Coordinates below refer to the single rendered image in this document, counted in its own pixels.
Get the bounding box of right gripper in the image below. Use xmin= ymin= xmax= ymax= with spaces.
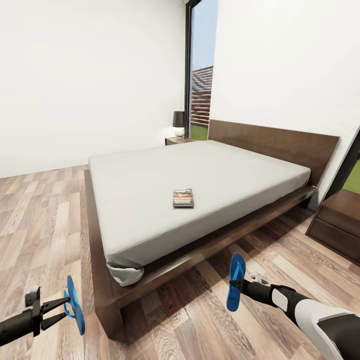
xmin=229 ymin=279 xmax=263 ymax=303

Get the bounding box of hardback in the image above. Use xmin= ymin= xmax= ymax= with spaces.
xmin=173 ymin=188 xmax=194 ymax=207

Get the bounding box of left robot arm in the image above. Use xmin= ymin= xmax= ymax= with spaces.
xmin=0 ymin=285 xmax=71 ymax=347

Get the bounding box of sandal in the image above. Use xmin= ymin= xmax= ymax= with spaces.
xmin=226 ymin=253 xmax=246 ymax=312
xmin=63 ymin=275 xmax=85 ymax=336

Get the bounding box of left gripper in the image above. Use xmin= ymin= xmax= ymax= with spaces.
xmin=2 ymin=297 xmax=71 ymax=345

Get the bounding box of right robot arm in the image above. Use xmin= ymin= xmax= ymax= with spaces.
xmin=229 ymin=271 xmax=360 ymax=360

